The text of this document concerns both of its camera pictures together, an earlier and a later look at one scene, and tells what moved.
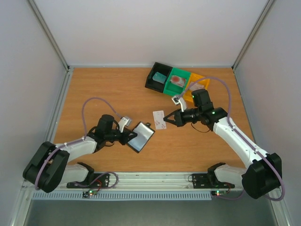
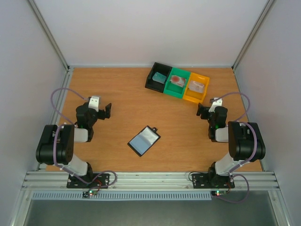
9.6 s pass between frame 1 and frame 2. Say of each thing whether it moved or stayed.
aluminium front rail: stayed
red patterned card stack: stayed
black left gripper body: moved
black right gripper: moved
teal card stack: stayed
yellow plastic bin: stayed
